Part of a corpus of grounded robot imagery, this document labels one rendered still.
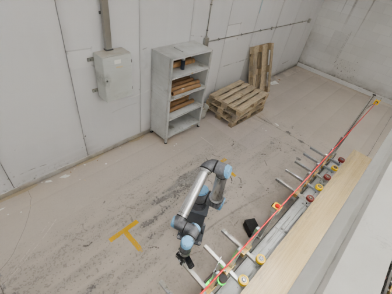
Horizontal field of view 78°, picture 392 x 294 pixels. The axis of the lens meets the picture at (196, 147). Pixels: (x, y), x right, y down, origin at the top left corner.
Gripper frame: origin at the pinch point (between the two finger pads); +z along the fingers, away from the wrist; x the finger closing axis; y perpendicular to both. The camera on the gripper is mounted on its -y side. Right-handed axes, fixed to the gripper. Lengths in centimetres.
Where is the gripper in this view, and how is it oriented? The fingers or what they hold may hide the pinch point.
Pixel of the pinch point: (183, 264)
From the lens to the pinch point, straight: 221.0
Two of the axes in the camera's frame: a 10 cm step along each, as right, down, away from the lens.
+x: -7.0, 3.9, -6.0
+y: -7.0, -5.5, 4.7
